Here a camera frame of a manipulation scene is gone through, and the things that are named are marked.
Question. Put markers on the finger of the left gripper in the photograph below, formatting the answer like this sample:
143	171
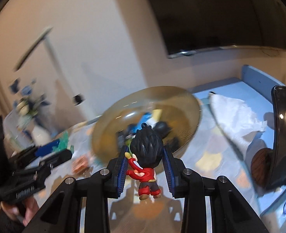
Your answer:
56	159
46	149

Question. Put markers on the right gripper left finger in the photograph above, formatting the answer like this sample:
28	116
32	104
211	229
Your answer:
62	210

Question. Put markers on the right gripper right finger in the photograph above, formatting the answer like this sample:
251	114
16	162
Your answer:
230	211

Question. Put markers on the red black-haired toy figurine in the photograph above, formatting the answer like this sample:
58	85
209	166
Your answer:
145	154

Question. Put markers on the teal leaf-shaped hair clip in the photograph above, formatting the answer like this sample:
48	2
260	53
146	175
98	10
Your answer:
64	143

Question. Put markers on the white ribbed vase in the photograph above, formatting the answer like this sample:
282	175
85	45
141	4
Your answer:
40	136

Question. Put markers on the orange card box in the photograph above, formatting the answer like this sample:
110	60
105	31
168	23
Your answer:
80	164

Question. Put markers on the blue white artificial flowers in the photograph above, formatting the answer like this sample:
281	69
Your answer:
27	107

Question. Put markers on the patterned fan-motif tablecloth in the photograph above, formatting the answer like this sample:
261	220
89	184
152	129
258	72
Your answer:
209	153

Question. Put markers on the black glossy curved object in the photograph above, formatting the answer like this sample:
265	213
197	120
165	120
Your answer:
277	173

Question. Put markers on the blue toy bottle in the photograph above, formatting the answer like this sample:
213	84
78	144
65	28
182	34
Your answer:
145	117

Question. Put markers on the white crumpled cloth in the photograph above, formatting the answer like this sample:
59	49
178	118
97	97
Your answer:
236	120

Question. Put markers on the amber ribbed glass bowl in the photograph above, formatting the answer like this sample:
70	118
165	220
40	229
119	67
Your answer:
173	105

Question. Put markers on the black wall television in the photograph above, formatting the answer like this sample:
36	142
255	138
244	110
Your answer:
194	26

